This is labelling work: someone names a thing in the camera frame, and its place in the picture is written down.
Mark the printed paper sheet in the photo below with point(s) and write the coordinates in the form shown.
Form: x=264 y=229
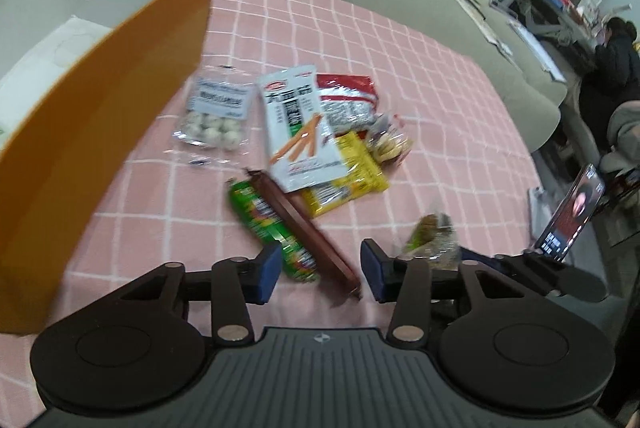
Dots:
x=537 y=51
x=490 y=31

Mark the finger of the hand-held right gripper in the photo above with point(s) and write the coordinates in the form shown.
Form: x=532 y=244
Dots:
x=530 y=265

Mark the orange cardboard box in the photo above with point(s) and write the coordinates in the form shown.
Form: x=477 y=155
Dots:
x=75 y=158

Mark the smartphone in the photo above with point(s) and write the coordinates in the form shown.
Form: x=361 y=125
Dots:
x=572 y=208

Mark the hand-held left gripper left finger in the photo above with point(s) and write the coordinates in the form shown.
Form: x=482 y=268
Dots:
x=270 y=270

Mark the reddish brown sausage stick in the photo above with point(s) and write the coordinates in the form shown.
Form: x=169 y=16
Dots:
x=310 y=233

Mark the clear bag of white balls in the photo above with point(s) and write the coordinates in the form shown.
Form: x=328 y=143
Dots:
x=215 y=128

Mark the grey clothing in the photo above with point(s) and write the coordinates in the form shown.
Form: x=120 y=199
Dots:
x=625 y=133

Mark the clear packet with green filling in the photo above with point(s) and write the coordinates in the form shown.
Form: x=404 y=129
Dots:
x=432 y=240

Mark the green snack packet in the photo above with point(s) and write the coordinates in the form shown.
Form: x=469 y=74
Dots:
x=260 y=213

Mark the red and silver snack packet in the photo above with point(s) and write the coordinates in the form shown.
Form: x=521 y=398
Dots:
x=345 y=101

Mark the clear bag of cookies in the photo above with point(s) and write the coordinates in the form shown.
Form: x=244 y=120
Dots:
x=385 y=143

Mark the yellow snack packet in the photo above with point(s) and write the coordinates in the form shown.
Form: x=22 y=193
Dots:
x=360 y=173

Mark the pink checkered tablecloth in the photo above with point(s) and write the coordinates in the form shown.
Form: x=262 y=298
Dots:
x=425 y=118

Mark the white packet with orange sticks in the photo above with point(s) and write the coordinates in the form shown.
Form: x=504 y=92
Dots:
x=295 y=128

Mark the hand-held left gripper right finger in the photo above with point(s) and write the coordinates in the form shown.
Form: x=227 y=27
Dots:
x=372 y=268

